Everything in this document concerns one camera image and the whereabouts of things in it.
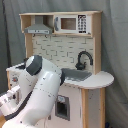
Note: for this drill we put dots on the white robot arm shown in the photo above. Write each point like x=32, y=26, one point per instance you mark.
x=33, y=99

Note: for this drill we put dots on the wooden toy kitchen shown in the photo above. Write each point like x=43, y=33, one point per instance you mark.
x=87, y=98

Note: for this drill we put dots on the grey toy sink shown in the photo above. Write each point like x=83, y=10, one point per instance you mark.
x=76, y=75

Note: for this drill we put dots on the black toy faucet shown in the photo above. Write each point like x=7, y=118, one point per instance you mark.
x=81, y=65

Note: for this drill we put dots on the white toy microwave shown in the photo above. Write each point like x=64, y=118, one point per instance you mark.
x=73, y=24

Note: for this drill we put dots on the grey toy range hood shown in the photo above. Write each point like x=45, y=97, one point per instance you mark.
x=39, y=27

